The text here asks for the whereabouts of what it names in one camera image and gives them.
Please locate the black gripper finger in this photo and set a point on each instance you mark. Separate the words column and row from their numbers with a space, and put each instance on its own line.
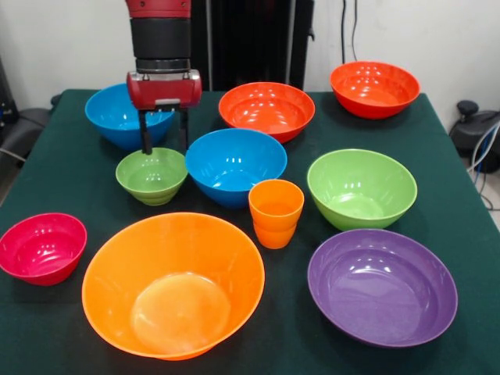
column 147, row 144
column 184, row 133

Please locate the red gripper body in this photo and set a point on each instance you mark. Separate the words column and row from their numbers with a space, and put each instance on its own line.
column 164, row 91

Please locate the small green plastic bowl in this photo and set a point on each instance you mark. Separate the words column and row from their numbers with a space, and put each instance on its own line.
column 152, row 176

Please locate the blue plastic bowl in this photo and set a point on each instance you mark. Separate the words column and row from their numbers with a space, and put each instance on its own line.
column 234, row 164
column 109, row 113

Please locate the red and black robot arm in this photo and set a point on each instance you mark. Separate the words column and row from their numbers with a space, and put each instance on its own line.
column 162, row 37

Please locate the red-orange plastic bowl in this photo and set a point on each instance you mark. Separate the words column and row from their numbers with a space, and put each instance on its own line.
column 375, row 88
column 266, row 107

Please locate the dark green table cloth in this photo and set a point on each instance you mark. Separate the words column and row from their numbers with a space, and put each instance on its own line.
column 58, row 176

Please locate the orange plastic cup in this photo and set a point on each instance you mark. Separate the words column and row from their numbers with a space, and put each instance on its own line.
column 274, row 239
column 276, row 199

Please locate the dark grey chair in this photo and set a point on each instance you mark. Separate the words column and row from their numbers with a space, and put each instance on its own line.
column 27, row 125

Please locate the large orange plastic bowl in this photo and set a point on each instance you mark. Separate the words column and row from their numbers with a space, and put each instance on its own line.
column 172, row 281

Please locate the pink plastic bowl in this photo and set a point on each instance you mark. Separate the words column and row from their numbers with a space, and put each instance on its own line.
column 43, row 246

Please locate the black equipment rack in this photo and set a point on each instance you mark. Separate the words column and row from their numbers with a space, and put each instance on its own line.
column 6, row 97

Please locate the large green plastic bowl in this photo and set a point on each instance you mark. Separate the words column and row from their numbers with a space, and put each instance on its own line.
column 361, row 187

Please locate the purple plastic bowl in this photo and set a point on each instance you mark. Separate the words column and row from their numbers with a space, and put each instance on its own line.
column 383, row 285

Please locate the black office chair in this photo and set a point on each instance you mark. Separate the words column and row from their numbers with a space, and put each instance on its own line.
column 468, row 133

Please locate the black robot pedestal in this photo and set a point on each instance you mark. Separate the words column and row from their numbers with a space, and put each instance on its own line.
column 254, row 43

